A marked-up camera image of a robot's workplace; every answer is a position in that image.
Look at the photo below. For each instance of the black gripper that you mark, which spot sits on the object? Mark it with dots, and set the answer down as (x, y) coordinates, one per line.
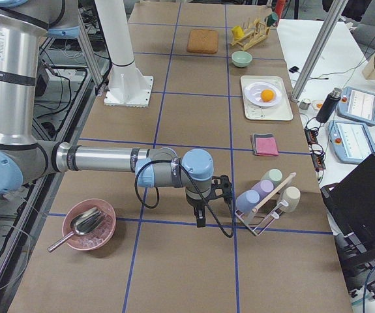
(196, 205)

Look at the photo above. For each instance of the white ceramic plate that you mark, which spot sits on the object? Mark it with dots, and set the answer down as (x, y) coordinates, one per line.
(253, 91)

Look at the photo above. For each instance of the orange fruit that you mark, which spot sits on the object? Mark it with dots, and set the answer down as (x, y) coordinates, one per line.
(267, 95)

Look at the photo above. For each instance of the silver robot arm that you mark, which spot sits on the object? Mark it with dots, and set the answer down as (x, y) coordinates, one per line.
(23, 158)

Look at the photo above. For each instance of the cream bear serving tray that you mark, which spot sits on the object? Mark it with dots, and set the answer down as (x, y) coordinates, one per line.
(280, 112)

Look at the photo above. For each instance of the blue tumbler cup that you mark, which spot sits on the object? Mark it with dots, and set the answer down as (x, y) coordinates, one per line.
(246, 201)

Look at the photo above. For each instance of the purple tumbler cup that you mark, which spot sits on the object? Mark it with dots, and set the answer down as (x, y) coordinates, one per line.
(263, 188)

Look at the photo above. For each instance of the green tumbler cup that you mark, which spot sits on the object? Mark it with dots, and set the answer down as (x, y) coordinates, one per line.
(274, 175)

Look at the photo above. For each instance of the beige tumbler cup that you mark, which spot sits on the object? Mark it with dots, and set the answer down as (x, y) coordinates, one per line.
(292, 196)

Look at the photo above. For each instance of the pink bowl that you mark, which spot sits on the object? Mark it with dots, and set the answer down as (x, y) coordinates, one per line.
(101, 226)

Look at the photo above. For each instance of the pink folded cloth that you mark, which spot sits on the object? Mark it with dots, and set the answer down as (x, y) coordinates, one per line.
(265, 146)

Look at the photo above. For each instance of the grey folded cloth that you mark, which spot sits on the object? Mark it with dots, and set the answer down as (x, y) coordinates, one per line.
(254, 136)

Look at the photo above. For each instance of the metal scoop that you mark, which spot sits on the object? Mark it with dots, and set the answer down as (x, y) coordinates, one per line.
(82, 224)

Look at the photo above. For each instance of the small metal tin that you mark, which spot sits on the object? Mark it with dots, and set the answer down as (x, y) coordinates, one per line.
(304, 104)

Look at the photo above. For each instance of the black laptop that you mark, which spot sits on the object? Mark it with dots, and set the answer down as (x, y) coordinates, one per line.
(351, 203)

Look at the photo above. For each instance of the green ceramic bowl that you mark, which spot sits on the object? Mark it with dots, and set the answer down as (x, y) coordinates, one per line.
(241, 59)

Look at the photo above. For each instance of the near teach pendant tablet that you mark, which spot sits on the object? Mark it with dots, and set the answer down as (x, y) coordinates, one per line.
(351, 141)

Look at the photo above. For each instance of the teach pendant tablet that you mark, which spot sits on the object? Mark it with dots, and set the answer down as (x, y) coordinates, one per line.
(351, 141)
(357, 105)

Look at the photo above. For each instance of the black thermos bottle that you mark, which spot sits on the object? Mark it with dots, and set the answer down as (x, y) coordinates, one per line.
(329, 105)

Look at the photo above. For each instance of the small black device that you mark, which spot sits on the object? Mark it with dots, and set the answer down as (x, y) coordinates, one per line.
(294, 69)

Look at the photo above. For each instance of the wooden cutting board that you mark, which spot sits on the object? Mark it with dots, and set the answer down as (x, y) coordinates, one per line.
(203, 41)

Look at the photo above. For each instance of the wooden mug drying rack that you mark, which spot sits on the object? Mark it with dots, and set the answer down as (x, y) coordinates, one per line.
(255, 32)

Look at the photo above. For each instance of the yellow mug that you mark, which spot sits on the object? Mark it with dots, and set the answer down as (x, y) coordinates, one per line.
(237, 32)

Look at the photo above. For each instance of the far teach pendant tablet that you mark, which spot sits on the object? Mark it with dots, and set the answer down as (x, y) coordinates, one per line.
(357, 105)

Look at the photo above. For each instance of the dark green mug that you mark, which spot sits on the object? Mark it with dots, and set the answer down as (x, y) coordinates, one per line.
(271, 19)

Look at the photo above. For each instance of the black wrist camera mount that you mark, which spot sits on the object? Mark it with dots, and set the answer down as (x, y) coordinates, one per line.
(221, 187)

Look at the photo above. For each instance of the white wire cup rack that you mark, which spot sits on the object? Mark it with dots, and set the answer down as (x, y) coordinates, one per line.
(267, 210)

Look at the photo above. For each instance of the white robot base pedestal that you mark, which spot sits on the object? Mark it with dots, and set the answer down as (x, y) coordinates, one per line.
(127, 85)

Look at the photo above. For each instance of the aluminium frame post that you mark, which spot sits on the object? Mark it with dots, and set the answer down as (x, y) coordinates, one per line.
(325, 32)

